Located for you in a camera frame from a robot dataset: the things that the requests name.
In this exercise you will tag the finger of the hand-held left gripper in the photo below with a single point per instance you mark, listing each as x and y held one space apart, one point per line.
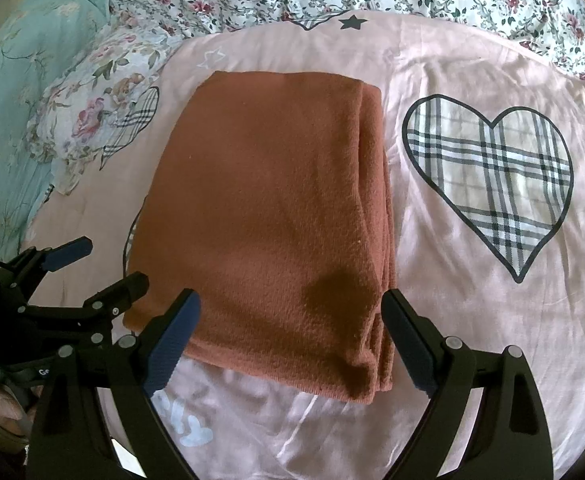
125 290
67 255

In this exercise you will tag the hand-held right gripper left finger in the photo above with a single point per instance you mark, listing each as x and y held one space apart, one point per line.
172 342

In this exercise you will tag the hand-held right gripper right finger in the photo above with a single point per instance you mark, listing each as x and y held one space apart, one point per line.
413 347

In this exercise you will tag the rust brown knit garment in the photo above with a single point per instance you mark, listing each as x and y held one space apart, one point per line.
272 210

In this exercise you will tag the pink sheet with plaid hearts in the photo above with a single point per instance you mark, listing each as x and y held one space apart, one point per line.
472 310

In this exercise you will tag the pale floral pillow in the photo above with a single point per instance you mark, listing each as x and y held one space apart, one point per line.
102 105

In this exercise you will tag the teal floral bed sheet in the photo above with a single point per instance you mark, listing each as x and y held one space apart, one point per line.
27 45

